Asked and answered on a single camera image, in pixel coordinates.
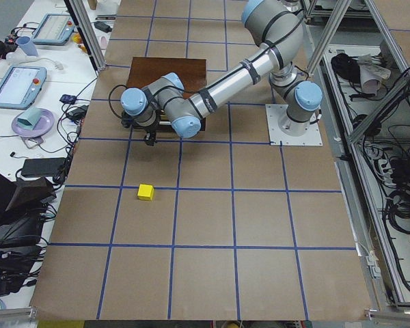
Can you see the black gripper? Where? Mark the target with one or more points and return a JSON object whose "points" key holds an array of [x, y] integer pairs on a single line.
{"points": [[149, 131]]}

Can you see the yellow block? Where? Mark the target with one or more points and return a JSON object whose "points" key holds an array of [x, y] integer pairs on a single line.
{"points": [[145, 192]]}

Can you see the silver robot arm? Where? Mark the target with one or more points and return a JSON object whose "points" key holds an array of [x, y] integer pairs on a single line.
{"points": [[278, 34]]}

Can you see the dark wooden drawer cabinet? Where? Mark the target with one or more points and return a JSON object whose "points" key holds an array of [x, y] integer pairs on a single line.
{"points": [[160, 84]]}

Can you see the purple plate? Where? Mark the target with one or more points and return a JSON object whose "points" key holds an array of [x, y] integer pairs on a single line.
{"points": [[43, 126]]}

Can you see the teal cup on plate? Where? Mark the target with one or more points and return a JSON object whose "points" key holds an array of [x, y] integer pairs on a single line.
{"points": [[29, 118]]}

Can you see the teach pendant near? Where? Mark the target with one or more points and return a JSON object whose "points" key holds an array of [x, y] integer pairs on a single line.
{"points": [[20, 86]]}

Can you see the teach pendant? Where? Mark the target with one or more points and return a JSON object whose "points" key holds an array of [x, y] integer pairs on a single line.
{"points": [[54, 29], [20, 86]]}

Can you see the teach pendant far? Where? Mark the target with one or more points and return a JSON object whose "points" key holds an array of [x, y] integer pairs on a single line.
{"points": [[54, 29]]}

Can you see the light blue plastic cup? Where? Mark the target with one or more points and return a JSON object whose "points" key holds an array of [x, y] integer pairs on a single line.
{"points": [[25, 43]]}

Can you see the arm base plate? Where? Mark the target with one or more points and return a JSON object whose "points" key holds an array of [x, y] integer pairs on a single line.
{"points": [[285, 132]]}

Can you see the aluminium frame post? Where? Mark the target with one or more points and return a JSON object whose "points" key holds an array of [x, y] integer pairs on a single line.
{"points": [[82, 22]]}

